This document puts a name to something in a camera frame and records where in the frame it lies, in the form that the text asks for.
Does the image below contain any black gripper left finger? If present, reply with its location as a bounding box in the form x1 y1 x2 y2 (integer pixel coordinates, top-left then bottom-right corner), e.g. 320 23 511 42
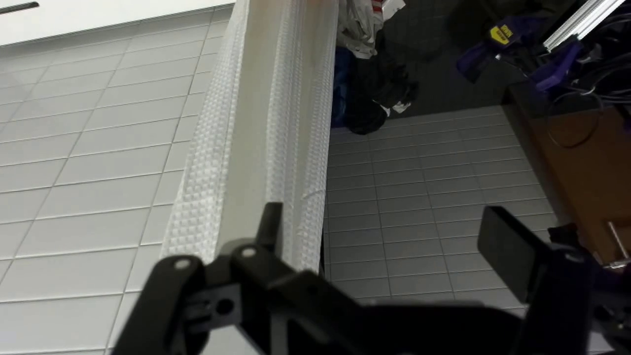
113 204 369 355

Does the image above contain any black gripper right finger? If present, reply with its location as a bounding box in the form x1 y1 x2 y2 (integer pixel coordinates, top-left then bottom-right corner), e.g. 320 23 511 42
478 206 602 355

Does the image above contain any white shower curtain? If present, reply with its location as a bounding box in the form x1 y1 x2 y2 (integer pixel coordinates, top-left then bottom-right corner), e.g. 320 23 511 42
162 0 340 271

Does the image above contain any wooden board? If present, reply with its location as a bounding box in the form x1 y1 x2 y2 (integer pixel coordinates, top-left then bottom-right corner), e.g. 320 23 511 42
523 109 631 263

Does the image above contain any yellow clamp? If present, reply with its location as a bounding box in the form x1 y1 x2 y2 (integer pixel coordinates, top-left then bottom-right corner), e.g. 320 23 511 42
490 25 515 46

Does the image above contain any white red bag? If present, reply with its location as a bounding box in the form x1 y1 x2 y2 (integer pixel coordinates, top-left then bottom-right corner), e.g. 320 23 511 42
338 0 407 60

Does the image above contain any aluminium extrusion rail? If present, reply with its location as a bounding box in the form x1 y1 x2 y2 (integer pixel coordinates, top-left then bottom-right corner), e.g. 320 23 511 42
543 0 626 52

